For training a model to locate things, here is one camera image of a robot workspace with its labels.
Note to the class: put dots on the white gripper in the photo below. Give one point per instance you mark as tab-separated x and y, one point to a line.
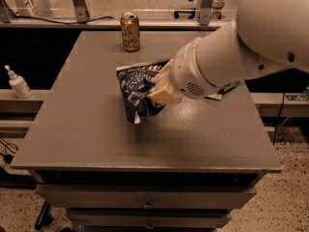
185	71

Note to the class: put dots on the blue chip bag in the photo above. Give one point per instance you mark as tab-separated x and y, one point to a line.
135	82

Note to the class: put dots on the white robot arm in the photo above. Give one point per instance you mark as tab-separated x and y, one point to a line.
267	36

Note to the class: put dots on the green chip bag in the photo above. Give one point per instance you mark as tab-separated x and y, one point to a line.
225	89

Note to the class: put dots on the orange soda can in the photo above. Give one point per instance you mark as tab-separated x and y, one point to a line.
130	31

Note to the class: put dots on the grey drawer cabinet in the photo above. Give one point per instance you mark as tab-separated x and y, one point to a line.
195	162

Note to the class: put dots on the metal drawer knob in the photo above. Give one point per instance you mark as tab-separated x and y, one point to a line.
147	206

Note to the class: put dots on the white pump bottle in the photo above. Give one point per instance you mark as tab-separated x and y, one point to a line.
18	84

